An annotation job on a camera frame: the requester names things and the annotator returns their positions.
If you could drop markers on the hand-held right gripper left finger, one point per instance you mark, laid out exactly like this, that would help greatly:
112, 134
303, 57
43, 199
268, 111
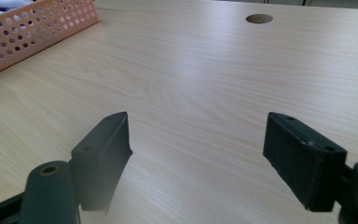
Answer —
101, 161

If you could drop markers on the white printed towel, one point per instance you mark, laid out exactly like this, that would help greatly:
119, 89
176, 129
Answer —
0, 6

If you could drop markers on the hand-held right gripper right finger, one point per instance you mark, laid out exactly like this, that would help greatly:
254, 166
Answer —
304, 165

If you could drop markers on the pink perforated plastic basket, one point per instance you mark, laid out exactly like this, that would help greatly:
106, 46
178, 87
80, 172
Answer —
28, 37

